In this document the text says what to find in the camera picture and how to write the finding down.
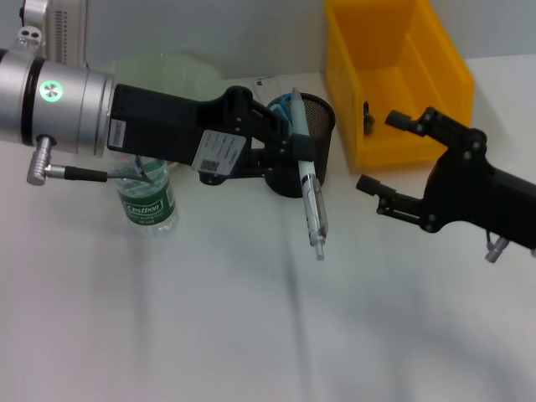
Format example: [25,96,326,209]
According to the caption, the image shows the blue scissors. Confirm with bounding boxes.
[267,94,294,126]

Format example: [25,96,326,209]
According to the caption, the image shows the clear green-label water bottle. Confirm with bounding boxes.
[106,154,179,238]

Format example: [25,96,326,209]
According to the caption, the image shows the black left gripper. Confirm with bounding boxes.
[106,83,299,185]

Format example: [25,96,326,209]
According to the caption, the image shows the black mesh pen holder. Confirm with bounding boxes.
[264,92,337,198]

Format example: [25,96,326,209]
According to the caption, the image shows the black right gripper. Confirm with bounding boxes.
[355,106,536,252]

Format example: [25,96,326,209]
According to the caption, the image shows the yellow plastic bin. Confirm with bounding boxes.
[325,0,477,173]

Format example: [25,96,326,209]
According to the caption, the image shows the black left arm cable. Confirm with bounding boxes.
[49,157,156,185]

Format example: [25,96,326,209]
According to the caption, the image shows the transparent plastic ruler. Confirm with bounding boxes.
[254,76,290,101]

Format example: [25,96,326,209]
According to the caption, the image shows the grey white pen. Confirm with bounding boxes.
[291,86,330,261]

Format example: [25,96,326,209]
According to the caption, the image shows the green glass fruit bowl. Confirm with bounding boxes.
[111,52,227,106]

